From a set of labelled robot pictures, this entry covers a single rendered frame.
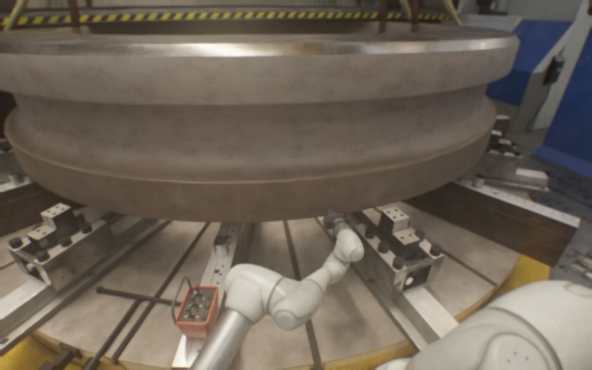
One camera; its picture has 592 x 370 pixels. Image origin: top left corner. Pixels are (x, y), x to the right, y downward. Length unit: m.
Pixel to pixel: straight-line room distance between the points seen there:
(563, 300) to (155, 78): 1.49
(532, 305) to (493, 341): 0.12
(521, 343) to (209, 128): 1.50
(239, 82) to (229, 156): 0.44
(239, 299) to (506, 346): 0.77
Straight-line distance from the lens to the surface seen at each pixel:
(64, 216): 2.31
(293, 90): 1.43
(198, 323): 1.37
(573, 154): 5.83
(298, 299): 0.99
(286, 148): 1.65
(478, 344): 0.44
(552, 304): 0.55
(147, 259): 2.51
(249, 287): 1.03
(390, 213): 1.90
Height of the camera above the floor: 1.89
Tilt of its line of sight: 30 degrees down
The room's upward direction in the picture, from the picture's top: straight up
